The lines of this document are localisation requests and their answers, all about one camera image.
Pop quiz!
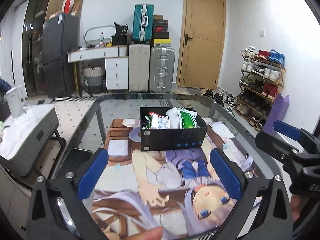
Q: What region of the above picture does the striped laundry basket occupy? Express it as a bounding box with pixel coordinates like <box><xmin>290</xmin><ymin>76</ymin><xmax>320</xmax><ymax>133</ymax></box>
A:
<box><xmin>84</xmin><ymin>66</ymin><xmax>105</xmax><ymax>94</ymax></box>

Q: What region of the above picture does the grey white side cabinet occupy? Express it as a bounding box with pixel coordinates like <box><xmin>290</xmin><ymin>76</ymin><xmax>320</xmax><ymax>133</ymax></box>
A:
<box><xmin>1</xmin><ymin>104</ymin><xmax>59</xmax><ymax>177</ymax></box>

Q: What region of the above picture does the wooden door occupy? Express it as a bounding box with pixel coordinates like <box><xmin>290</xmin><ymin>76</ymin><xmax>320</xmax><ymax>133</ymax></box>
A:
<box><xmin>177</xmin><ymin>0</ymin><xmax>226</xmax><ymax>89</ymax></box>

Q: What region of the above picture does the blue puffer jacket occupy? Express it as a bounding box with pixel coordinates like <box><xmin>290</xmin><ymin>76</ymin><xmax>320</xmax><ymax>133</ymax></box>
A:
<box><xmin>0</xmin><ymin>79</ymin><xmax>12</xmax><ymax>93</ymax></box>

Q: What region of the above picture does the stack of shoe boxes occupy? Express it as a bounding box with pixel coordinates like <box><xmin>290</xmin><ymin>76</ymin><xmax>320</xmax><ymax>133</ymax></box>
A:
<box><xmin>152</xmin><ymin>15</ymin><xmax>171</xmax><ymax>47</ymax></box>

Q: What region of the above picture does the anime printed table mat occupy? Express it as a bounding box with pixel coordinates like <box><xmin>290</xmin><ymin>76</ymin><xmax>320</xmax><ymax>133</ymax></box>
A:
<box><xmin>89</xmin><ymin>117</ymin><xmax>273</xmax><ymax>240</ymax></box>

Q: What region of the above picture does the teal suitcase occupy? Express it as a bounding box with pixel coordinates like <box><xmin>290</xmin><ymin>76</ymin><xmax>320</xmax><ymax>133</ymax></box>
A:
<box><xmin>132</xmin><ymin>3</ymin><xmax>154</xmax><ymax>44</ymax></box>

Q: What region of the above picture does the person's right hand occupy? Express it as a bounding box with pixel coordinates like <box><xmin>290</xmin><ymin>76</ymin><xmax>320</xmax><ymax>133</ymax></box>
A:
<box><xmin>290</xmin><ymin>194</ymin><xmax>307</xmax><ymax>222</ymax></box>

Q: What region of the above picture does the black storage box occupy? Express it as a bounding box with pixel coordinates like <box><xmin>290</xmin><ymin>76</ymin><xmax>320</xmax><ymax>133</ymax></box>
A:
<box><xmin>140</xmin><ymin>107</ymin><xmax>207</xmax><ymax>151</ymax></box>

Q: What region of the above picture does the beige suitcase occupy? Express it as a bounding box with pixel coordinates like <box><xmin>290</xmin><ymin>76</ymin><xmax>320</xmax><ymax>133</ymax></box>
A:
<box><xmin>128</xmin><ymin>44</ymin><xmax>150</xmax><ymax>92</ymax></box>

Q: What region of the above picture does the white drawer desk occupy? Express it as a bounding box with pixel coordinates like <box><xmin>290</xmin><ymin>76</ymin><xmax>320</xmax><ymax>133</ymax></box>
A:
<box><xmin>68</xmin><ymin>46</ymin><xmax>129</xmax><ymax>91</ymax></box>

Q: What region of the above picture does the black refrigerator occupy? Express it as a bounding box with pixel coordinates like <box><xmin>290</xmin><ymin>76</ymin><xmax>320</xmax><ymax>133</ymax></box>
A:
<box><xmin>42</xmin><ymin>13</ymin><xmax>79</xmax><ymax>98</ymax></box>

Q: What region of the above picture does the silver suitcase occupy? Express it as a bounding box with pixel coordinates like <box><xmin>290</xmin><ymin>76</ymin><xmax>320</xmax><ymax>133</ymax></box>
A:
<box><xmin>149</xmin><ymin>47</ymin><xmax>175</xmax><ymax>93</ymax></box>

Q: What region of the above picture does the plastic water bottle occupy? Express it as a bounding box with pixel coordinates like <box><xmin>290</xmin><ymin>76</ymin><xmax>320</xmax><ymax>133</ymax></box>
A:
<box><xmin>99</xmin><ymin>32</ymin><xmax>104</xmax><ymax>47</ymax></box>

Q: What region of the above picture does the wooden shoe rack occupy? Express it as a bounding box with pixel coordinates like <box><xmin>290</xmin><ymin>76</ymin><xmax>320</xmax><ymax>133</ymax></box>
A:
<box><xmin>234</xmin><ymin>46</ymin><xmax>286</xmax><ymax>132</ymax></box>

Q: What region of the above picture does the person's left hand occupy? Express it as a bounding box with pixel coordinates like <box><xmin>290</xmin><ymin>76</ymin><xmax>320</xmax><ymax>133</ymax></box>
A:
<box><xmin>127</xmin><ymin>227</ymin><xmax>163</xmax><ymax>240</ymax></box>

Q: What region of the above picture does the green white cotton pack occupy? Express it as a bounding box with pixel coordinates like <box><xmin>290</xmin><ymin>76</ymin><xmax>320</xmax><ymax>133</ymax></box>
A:
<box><xmin>149</xmin><ymin>112</ymin><xmax>170</xmax><ymax>129</ymax></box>

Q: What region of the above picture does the purple bag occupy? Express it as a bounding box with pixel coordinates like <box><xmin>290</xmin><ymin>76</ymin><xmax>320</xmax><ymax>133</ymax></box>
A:
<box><xmin>263</xmin><ymin>94</ymin><xmax>290</xmax><ymax>136</ymax></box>

